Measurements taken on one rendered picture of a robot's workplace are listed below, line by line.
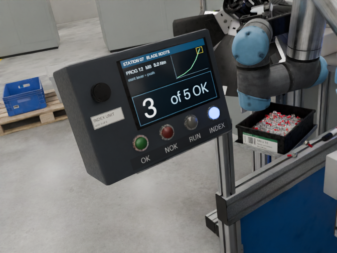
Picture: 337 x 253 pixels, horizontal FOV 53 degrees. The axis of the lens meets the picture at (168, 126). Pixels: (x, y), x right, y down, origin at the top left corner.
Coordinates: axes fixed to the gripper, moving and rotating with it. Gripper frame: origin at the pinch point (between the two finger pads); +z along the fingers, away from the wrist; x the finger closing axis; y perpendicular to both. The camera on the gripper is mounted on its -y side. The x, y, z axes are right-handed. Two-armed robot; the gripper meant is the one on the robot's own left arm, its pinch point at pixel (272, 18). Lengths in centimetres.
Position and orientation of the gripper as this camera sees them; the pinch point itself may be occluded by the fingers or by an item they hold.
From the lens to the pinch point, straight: 108.6
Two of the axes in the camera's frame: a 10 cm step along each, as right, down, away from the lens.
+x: 2.5, 8.9, 3.7
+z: 3.4, -4.4, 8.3
